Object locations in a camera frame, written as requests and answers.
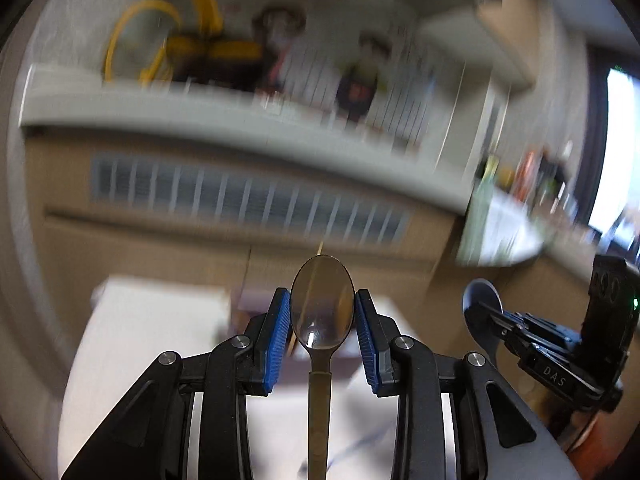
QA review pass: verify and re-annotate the green checked towel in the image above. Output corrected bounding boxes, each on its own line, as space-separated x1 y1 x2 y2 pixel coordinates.
456 180 544 266

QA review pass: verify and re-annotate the purple utensil caddy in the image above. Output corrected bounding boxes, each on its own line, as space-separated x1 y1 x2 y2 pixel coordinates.
229 288 411 359

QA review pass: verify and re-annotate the metal spoon black handle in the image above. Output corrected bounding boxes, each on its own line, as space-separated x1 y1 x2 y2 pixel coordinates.
290 255 355 479

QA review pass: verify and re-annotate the red sleeved forearm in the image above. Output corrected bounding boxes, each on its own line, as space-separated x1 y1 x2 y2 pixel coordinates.
568 404 639 479

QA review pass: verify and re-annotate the white tablecloth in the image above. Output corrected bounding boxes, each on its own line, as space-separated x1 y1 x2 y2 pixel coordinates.
56 274 501 480

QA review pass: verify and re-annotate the yellow handled pan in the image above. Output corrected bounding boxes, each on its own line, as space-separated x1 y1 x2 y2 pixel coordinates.
165 0 266 92

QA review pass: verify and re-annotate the yellow rimmed glass lid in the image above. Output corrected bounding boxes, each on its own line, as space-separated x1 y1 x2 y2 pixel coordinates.
102 0 183 87

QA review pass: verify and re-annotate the grey ventilation grille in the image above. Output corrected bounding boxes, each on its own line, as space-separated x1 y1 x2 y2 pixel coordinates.
91 153 409 245

